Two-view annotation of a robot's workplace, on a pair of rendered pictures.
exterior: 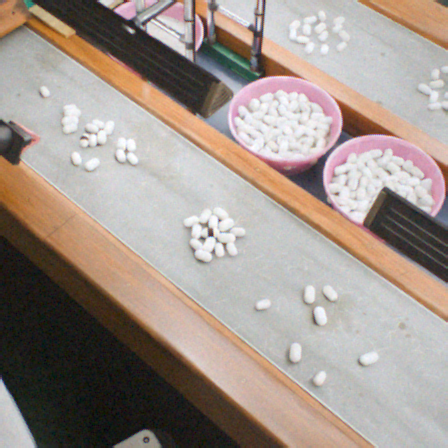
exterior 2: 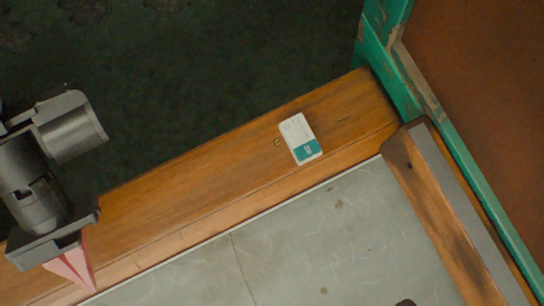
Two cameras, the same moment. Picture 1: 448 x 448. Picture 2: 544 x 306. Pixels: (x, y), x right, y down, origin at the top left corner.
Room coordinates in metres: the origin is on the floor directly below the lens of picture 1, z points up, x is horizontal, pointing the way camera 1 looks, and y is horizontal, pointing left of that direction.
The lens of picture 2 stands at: (1.30, 0.41, 1.57)
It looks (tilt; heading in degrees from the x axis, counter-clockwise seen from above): 75 degrees down; 120
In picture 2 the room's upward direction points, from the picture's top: 9 degrees counter-clockwise
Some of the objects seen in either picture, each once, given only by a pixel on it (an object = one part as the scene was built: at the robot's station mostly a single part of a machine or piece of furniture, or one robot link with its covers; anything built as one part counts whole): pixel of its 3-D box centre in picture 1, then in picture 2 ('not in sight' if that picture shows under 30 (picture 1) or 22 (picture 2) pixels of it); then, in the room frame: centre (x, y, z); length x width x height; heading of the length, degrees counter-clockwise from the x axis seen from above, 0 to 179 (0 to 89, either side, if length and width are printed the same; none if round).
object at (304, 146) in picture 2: not in sight; (300, 138); (1.22, 0.63, 0.77); 0.06 x 0.04 x 0.02; 138
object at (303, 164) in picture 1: (283, 130); not in sight; (1.23, -0.19, 0.72); 0.27 x 0.27 x 0.10
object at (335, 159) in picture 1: (380, 193); not in sight; (1.04, -0.39, 0.72); 0.27 x 0.27 x 0.10
